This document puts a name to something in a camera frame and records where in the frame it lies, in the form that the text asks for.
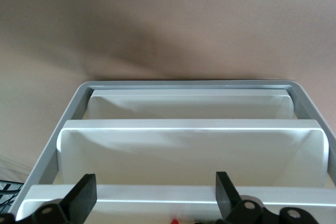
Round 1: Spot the white cabinet drawer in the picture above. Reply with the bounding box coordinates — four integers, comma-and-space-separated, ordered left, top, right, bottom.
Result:
14, 184, 336, 224
88, 89, 296, 121
56, 119, 330, 189

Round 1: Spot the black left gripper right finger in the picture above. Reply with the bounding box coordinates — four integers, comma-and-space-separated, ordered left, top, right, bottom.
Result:
215, 171, 265, 224

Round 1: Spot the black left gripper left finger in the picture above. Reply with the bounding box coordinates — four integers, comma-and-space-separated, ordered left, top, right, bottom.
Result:
31, 173, 98, 224

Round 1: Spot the white drawer cabinet housing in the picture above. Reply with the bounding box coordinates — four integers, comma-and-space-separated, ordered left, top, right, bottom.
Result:
10, 80, 336, 224

